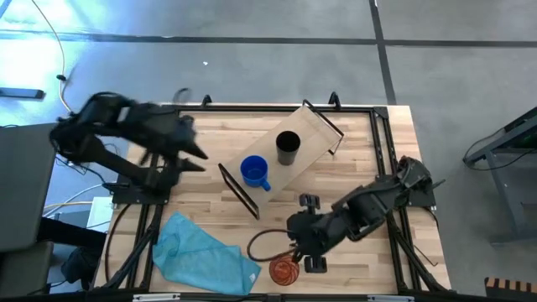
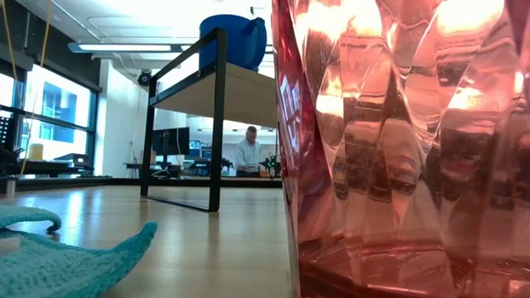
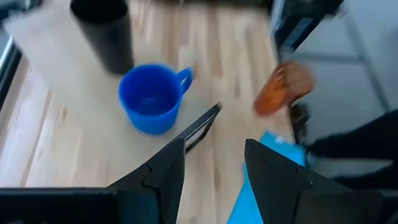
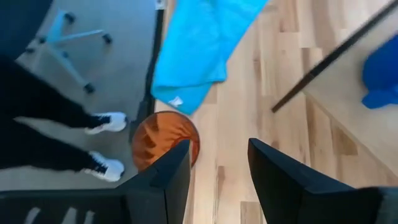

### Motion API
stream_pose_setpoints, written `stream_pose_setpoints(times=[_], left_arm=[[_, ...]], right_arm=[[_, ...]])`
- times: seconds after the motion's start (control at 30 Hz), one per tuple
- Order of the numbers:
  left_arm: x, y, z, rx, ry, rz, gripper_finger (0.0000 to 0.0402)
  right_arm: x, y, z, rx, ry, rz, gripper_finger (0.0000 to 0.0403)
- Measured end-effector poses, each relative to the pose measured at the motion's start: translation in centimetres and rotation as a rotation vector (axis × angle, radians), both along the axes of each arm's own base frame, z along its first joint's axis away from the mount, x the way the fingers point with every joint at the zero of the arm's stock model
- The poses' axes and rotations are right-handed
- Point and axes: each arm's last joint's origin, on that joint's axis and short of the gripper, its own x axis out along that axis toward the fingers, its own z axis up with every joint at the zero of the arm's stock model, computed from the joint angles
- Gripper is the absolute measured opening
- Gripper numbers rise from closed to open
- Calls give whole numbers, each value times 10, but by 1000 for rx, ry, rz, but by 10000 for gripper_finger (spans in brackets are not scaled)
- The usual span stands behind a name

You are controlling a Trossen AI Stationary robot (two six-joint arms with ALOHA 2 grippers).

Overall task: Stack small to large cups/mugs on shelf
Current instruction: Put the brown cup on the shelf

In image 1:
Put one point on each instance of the silver frame bracket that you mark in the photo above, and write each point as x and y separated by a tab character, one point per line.
390	298
155	297

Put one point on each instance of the grey cabinet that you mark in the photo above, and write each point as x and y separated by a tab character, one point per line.
21	189

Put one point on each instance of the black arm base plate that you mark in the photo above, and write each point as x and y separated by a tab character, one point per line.
423	198
126	195

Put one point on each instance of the blue mug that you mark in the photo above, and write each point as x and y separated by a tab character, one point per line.
253	171

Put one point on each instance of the black bag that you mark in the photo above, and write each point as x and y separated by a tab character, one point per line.
79	268

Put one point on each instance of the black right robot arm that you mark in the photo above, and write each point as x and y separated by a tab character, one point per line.
365	205

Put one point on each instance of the dark flat bar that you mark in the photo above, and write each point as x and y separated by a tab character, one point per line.
21	93

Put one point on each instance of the black aluminium table frame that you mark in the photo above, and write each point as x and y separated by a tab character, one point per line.
251	110

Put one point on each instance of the orange black striped block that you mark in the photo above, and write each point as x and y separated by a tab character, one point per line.
507	287

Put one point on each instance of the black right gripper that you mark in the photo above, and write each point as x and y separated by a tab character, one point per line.
312	232

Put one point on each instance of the light blue cloth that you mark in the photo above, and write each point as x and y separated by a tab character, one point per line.
201	256

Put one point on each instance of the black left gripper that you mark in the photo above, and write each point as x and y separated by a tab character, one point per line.
178	136

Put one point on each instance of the tall black cup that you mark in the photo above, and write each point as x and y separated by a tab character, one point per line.
288	144

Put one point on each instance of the white box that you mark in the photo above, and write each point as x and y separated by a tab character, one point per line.
100	214

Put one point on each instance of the grey box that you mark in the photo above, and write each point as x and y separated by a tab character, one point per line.
21	272

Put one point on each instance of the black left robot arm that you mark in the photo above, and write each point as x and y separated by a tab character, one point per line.
105	155

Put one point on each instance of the grey metal desk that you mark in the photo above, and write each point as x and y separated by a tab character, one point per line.
520	130

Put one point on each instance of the orange translucent plastic cup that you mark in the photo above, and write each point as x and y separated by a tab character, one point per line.
284	270

